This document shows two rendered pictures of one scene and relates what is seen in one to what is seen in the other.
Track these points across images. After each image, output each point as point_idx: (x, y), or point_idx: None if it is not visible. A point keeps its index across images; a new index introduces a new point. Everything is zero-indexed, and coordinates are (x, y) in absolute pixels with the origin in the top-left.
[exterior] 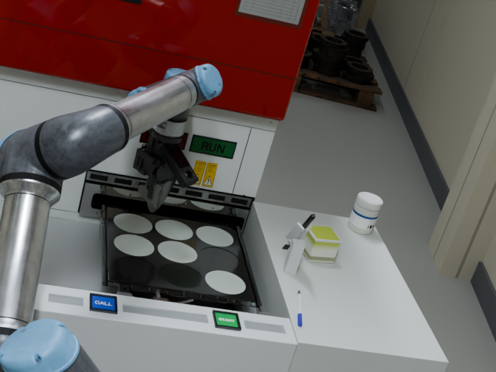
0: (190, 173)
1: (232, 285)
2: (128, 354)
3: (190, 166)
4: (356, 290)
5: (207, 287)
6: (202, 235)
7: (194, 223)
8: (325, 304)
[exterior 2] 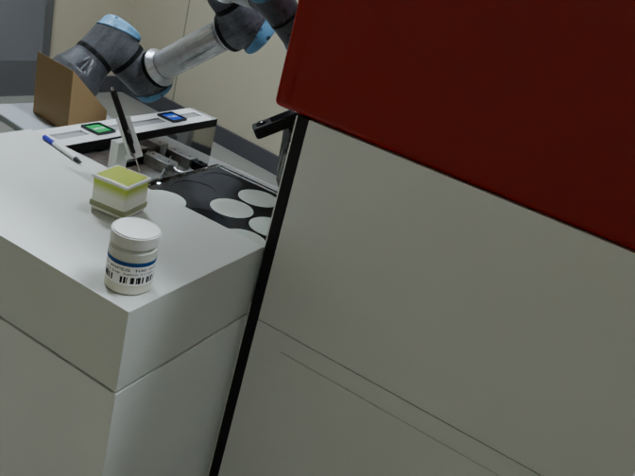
0: (260, 121)
1: None
2: None
3: (270, 122)
4: (32, 189)
5: (165, 188)
6: (248, 233)
7: None
8: (45, 162)
